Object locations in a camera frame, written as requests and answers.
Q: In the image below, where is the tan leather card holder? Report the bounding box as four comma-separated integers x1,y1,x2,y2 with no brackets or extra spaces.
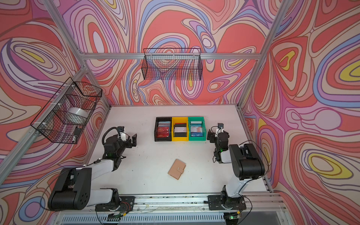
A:
168,159,186,180

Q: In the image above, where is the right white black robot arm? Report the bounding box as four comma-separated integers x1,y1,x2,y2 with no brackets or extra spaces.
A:
205,129,265,211

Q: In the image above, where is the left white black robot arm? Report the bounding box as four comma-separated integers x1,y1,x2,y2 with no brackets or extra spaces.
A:
47,127,137,213

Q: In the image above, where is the blue cards stack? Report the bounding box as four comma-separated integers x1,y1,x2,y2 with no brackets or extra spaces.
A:
190,121,203,137

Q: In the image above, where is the red VIP cards stack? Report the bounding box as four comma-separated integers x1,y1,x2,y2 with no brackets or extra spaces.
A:
157,121,171,138

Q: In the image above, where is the white black cards stack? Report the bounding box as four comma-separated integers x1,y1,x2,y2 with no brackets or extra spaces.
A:
174,123,188,137

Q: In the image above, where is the green plastic bin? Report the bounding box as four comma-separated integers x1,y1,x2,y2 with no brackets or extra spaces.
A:
188,117,207,141

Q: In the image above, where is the black plastic bin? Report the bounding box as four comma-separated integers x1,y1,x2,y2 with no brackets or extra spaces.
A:
154,117,172,142

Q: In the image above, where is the yellow plastic bin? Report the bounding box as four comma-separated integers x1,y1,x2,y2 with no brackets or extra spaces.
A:
172,117,189,142

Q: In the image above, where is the white roll in basket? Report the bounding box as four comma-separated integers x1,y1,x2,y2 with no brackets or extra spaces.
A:
66,107,89,125

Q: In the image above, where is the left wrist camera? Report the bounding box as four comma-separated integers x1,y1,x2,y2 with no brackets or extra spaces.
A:
117,126,125,133

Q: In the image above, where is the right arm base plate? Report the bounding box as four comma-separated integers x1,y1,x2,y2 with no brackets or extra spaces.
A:
204,195,247,212

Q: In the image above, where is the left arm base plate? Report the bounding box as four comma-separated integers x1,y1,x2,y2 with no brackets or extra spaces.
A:
95,196,135,213

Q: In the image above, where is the left black wire basket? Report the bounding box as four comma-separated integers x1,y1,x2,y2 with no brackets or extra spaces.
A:
31,78,103,144

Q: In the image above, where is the black wire basket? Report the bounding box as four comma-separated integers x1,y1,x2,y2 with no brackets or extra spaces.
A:
141,47,203,81
31,78,103,144

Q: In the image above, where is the back black wire basket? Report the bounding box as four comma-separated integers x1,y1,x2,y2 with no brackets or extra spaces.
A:
141,47,203,81

